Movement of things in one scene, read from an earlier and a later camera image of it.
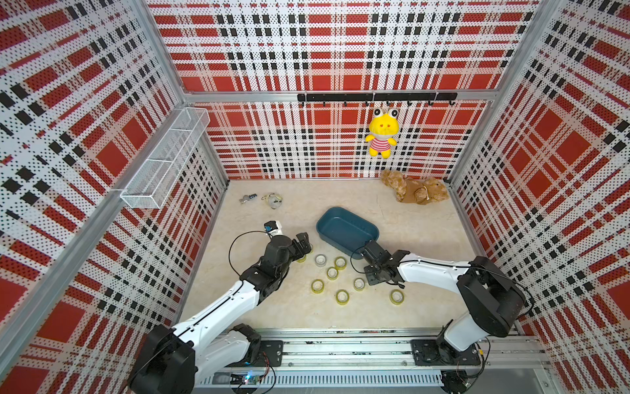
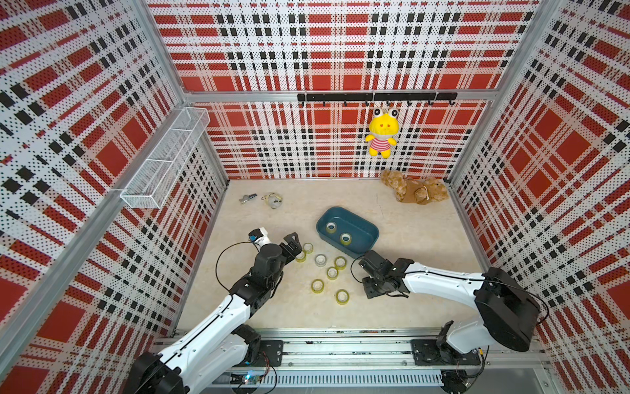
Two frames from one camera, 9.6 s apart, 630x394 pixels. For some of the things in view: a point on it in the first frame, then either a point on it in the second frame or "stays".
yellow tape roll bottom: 342,297 stays
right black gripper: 371,279 → 368,290
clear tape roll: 320,260 stays
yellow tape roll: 340,263 stays
